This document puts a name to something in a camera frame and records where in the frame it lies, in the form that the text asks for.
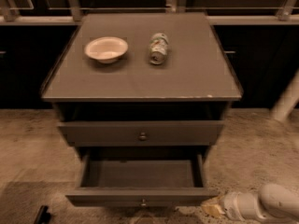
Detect black object on floor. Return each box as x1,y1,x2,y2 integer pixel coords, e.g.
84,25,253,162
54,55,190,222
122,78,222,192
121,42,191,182
34,205,51,224

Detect grey drawer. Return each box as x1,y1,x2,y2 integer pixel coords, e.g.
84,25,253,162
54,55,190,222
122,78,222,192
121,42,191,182
58,120,224,147
66,147,218,207

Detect metal railing frame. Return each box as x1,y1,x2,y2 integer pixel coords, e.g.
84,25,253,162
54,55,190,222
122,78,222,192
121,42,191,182
1,0,299,25

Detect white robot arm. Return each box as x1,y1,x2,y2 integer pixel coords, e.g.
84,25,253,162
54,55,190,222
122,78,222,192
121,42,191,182
201,184,299,224

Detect white paper bowl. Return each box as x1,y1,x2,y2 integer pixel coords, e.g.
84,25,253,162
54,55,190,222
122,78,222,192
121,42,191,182
84,36,128,63

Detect white cylindrical post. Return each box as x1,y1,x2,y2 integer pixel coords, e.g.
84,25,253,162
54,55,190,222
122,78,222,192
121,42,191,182
271,70,299,122

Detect grey drawer cabinet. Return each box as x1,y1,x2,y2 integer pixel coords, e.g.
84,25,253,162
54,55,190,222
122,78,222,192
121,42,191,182
39,12,243,157

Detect green white soda can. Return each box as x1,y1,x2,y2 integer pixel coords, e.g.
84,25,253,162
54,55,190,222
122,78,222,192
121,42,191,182
149,33,168,65

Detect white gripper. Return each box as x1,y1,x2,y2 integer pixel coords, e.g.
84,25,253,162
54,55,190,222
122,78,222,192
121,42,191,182
201,192,258,221

